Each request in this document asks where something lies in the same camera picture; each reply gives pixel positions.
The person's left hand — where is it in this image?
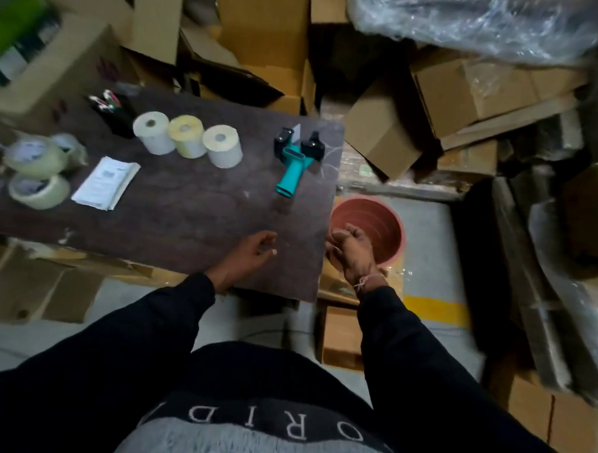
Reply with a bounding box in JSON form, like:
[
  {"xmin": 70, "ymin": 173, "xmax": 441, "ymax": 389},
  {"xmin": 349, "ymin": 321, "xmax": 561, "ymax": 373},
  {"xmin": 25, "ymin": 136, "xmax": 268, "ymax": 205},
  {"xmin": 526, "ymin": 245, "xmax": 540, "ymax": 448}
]
[{"xmin": 216, "ymin": 229, "xmax": 280, "ymax": 296}]

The person's right hand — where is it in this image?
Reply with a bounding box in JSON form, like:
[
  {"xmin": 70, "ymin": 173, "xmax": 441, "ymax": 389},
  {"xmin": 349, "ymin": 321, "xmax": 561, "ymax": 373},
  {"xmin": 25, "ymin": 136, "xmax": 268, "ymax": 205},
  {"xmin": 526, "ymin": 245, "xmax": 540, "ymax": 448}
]
[{"xmin": 323, "ymin": 223, "xmax": 392, "ymax": 289}]

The person's right forearm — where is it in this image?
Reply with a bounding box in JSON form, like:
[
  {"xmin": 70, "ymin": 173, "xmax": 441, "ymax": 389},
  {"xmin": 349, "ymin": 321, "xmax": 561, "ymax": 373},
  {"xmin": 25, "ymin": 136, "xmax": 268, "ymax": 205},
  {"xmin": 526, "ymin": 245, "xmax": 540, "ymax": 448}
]
[{"xmin": 352, "ymin": 282, "xmax": 480, "ymax": 420}]

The person's left forearm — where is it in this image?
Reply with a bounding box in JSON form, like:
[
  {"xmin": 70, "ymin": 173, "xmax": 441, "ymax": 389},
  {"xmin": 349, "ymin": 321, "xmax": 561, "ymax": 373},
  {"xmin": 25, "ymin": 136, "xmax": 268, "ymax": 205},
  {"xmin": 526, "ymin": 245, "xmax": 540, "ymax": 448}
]
[{"xmin": 87, "ymin": 267, "xmax": 218, "ymax": 379}]

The terracotta plastic bucket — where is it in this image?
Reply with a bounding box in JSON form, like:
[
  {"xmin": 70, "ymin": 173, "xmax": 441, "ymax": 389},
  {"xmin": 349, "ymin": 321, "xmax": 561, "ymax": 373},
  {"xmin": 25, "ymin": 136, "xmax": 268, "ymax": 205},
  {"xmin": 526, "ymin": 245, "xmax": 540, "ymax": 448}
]
[{"xmin": 328, "ymin": 196, "xmax": 408, "ymax": 270}]

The teal tape dispenser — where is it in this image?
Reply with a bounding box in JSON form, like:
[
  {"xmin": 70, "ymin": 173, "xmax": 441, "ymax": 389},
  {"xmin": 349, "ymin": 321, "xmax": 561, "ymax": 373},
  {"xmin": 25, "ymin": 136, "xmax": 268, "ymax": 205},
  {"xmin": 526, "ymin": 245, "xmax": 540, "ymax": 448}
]
[{"xmin": 271, "ymin": 126, "xmax": 327, "ymax": 200}]

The small tilted cardboard box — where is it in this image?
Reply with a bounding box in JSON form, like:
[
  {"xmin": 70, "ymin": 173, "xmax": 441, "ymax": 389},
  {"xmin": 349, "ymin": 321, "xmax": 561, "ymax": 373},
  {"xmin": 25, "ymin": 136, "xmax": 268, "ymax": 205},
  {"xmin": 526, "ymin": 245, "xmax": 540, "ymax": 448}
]
[{"xmin": 342, "ymin": 77, "xmax": 427, "ymax": 183}]

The cream label roll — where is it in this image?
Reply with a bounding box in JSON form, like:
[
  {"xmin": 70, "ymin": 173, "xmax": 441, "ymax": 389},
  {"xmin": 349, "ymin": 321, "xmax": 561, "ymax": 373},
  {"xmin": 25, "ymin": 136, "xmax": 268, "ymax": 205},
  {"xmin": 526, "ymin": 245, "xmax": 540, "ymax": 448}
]
[{"xmin": 201, "ymin": 124, "xmax": 245, "ymax": 170}]

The yellow label roll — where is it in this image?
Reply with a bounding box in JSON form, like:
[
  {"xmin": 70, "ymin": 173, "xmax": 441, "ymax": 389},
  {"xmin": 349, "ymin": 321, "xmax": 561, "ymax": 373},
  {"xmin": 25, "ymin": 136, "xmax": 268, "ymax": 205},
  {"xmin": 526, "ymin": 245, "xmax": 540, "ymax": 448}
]
[{"xmin": 166, "ymin": 114, "xmax": 209, "ymax": 159}]

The black and grey sweater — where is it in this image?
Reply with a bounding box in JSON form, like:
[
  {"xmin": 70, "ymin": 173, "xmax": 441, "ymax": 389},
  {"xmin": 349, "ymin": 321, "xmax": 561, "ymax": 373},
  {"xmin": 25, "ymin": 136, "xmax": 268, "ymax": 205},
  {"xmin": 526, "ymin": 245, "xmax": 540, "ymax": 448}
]
[{"xmin": 106, "ymin": 336, "xmax": 413, "ymax": 453}]

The white label roll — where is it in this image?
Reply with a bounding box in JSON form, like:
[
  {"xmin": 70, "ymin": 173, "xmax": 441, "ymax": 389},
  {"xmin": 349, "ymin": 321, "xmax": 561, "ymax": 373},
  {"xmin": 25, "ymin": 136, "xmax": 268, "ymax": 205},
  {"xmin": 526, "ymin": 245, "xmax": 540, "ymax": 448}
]
[{"xmin": 131, "ymin": 110, "xmax": 178, "ymax": 156}]

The white paper packet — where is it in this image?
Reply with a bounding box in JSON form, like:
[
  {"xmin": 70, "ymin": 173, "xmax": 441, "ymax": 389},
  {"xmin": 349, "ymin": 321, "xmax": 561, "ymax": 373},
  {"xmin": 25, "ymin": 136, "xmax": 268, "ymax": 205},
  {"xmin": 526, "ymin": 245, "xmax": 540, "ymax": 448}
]
[{"xmin": 70, "ymin": 155, "xmax": 141, "ymax": 213}]

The stack of wrapped flat cartons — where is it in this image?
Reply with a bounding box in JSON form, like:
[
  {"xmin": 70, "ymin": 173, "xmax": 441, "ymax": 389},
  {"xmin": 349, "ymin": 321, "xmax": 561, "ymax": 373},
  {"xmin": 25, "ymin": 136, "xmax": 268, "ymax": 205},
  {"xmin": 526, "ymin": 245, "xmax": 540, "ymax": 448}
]
[{"xmin": 457, "ymin": 164, "xmax": 598, "ymax": 406}]

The black pen holder with markers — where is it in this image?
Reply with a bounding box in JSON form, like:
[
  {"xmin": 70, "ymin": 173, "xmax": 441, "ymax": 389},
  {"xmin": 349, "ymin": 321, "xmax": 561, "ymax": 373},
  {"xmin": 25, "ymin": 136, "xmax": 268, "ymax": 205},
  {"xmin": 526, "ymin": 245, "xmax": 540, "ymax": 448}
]
[{"xmin": 87, "ymin": 89, "xmax": 138, "ymax": 139}]

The tall open cardboard box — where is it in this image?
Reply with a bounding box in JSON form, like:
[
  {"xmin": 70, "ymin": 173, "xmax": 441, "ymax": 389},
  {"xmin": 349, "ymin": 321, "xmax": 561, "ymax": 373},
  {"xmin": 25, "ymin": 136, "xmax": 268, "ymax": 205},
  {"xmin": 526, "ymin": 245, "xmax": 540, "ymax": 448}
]
[{"xmin": 209, "ymin": 0, "xmax": 320, "ymax": 118}]

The clear packing tape roll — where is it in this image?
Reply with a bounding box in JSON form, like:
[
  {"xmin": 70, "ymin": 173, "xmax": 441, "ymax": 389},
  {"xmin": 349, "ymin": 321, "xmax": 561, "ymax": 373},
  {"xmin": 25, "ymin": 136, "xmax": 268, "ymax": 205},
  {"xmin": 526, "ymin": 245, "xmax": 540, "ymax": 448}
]
[
  {"xmin": 7, "ymin": 172, "xmax": 72, "ymax": 212},
  {"xmin": 50, "ymin": 132, "xmax": 90, "ymax": 170},
  {"xmin": 2, "ymin": 136, "xmax": 69, "ymax": 181}
]

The flattened cardboard sheet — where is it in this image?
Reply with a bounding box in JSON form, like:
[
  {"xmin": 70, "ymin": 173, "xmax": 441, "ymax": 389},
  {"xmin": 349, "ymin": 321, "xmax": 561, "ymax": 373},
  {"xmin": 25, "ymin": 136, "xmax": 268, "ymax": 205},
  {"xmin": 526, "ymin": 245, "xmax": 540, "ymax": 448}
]
[{"xmin": 0, "ymin": 243, "xmax": 107, "ymax": 328}]

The brown cardboard box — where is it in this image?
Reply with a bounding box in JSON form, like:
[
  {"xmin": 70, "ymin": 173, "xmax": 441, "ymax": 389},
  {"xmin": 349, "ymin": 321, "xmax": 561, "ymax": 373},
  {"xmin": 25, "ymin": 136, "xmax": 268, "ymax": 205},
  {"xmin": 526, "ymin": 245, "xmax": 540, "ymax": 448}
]
[{"xmin": 558, "ymin": 160, "xmax": 598, "ymax": 284}]

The clear plastic-wrapped bundle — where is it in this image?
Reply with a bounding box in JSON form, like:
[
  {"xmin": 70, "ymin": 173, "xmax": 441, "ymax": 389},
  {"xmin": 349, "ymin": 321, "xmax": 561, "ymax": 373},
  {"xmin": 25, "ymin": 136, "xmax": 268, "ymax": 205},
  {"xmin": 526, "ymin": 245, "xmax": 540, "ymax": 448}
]
[{"xmin": 345, "ymin": 0, "xmax": 598, "ymax": 68}]

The open cardboard box flap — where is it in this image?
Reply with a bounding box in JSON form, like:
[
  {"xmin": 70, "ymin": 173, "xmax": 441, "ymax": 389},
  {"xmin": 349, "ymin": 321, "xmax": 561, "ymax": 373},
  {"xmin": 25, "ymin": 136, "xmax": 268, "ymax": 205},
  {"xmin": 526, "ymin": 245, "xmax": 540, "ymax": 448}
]
[{"xmin": 38, "ymin": 0, "xmax": 185, "ymax": 67}]

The cardboard box with green packs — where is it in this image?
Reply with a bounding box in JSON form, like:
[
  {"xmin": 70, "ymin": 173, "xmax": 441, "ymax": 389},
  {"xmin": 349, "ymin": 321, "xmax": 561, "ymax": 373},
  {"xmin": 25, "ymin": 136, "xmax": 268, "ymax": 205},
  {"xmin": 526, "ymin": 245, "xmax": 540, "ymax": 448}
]
[{"xmin": 0, "ymin": 17, "xmax": 142, "ymax": 126}]

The taped cardboard box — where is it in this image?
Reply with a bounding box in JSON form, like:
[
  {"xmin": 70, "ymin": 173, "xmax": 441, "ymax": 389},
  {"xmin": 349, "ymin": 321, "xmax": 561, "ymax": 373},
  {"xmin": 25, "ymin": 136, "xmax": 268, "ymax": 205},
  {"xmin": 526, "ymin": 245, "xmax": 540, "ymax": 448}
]
[{"xmin": 485, "ymin": 363, "xmax": 598, "ymax": 453}]

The group of green packs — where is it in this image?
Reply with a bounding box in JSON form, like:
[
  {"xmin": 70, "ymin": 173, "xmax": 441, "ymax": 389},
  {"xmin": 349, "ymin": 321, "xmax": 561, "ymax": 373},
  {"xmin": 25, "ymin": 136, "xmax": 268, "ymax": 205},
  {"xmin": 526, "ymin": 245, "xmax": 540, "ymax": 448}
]
[{"xmin": 0, "ymin": 0, "xmax": 63, "ymax": 92}]

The white wrist string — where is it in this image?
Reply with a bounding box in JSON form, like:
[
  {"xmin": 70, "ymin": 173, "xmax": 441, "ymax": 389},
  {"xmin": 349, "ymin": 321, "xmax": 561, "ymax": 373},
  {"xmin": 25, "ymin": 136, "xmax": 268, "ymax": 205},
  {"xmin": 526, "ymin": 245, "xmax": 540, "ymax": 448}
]
[{"xmin": 353, "ymin": 272, "xmax": 389, "ymax": 294}]

